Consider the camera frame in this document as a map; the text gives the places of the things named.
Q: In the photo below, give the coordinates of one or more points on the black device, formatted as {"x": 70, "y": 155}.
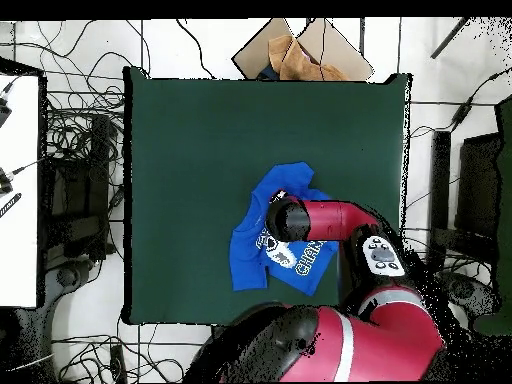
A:
{"x": 4, "y": 184}
{"x": 3, "y": 114}

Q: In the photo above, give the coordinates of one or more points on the black power adapter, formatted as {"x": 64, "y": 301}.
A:
{"x": 462, "y": 114}

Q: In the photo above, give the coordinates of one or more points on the black ribbed strip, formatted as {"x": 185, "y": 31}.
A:
{"x": 10, "y": 204}

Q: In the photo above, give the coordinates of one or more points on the dark blue cloth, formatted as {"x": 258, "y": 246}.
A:
{"x": 267, "y": 74}

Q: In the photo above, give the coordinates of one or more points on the brown cardboard box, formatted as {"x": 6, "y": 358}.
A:
{"x": 256, "y": 52}

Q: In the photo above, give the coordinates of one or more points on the blue printed T-shirt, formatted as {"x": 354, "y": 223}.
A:
{"x": 248, "y": 264}

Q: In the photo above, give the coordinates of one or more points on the tan cloth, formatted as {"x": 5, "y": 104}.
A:
{"x": 296, "y": 64}

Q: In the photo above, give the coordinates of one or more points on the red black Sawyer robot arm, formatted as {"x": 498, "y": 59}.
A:
{"x": 340, "y": 344}

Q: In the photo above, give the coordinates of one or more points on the black power strip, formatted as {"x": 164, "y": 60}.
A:
{"x": 118, "y": 362}

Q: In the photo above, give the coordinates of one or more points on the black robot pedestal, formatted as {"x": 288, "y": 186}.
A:
{"x": 218, "y": 331}

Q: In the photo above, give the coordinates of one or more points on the dark green table cloth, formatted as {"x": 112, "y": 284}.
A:
{"x": 200, "y": 140}
{"x": 506, "y": 200}

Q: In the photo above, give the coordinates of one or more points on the black rod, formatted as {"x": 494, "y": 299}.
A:
{"x": 450, "y": 38}

